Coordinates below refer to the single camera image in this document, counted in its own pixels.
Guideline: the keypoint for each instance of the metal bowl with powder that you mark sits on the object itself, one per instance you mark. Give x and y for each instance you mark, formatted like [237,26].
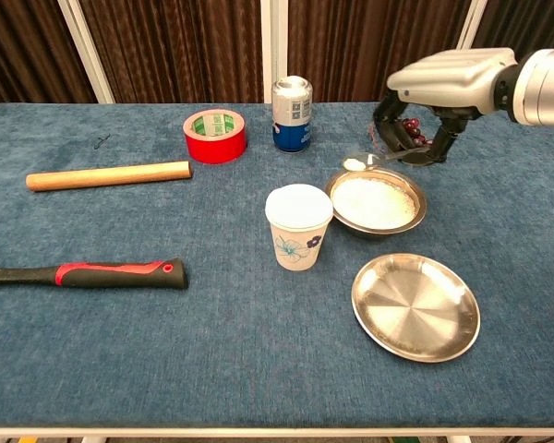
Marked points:
[374,203]

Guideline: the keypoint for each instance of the blue table mat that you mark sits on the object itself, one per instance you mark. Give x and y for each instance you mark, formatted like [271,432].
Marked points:
[212,350]

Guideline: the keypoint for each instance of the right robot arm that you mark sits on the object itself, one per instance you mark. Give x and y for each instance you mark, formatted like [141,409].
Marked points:
[545,87]

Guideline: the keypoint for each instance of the white frame post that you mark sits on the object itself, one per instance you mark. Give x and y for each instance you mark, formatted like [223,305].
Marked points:
[472,23]
[274,41]
[87,51]

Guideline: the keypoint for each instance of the small metal spoon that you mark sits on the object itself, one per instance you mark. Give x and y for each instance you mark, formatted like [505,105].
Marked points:
[354,162]

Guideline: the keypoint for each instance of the wooden rolling pin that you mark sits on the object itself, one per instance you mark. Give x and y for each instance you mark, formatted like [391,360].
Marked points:
[108,175]

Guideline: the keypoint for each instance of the white floral paper cup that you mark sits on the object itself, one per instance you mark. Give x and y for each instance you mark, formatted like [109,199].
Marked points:
[297,231]

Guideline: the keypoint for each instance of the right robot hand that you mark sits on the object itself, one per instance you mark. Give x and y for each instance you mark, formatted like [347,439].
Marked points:
[452,74]

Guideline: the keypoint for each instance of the dark red grape bunch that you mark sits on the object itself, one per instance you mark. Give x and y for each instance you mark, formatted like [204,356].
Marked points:
[413,124]

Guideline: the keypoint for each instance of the black and red hammer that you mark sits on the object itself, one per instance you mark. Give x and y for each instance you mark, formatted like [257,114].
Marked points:
[120,274]

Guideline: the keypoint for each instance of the red tape roll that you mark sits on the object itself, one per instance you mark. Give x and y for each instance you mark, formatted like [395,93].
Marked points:
[217,147]

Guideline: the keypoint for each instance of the brown pleated curtain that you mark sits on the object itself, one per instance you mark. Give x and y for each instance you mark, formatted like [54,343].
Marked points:
[175,46]

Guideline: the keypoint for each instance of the empty steel plate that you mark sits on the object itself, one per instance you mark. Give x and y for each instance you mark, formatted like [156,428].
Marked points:
[415,307]

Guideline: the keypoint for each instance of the silver and blue can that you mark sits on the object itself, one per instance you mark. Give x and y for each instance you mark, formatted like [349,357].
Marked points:
[292,115]

